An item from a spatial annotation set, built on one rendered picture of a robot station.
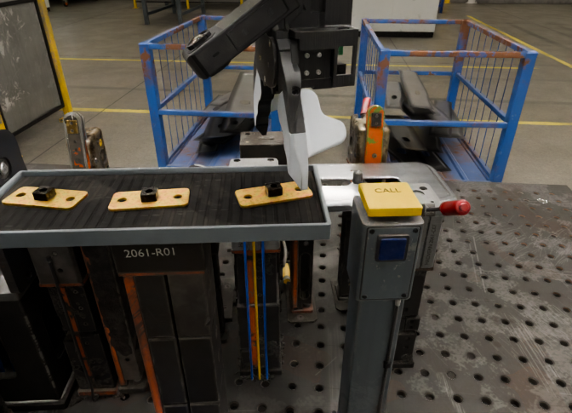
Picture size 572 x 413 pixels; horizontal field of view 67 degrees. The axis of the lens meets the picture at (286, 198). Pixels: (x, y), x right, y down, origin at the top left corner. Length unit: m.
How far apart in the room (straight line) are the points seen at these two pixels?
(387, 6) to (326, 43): 8.15
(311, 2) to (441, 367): 0.73
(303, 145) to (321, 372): 0.58
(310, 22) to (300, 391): 0.65
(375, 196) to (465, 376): 0.53
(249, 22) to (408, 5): 8.24
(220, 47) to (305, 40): 0.08
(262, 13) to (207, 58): 0.06
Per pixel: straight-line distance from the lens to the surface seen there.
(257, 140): 0.99
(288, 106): 0.39
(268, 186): 0.49
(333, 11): 0.43
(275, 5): 0.41
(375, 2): 8.53
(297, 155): 0.39
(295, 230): 0.43
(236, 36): 0.40
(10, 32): 4.09
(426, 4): 8.67
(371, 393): 0.70
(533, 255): 1.33
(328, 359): 0.92
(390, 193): 0.51
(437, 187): 0.89
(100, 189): 0.55
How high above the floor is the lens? 1.40
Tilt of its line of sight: 30 degrees down
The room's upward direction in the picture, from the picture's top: straight up
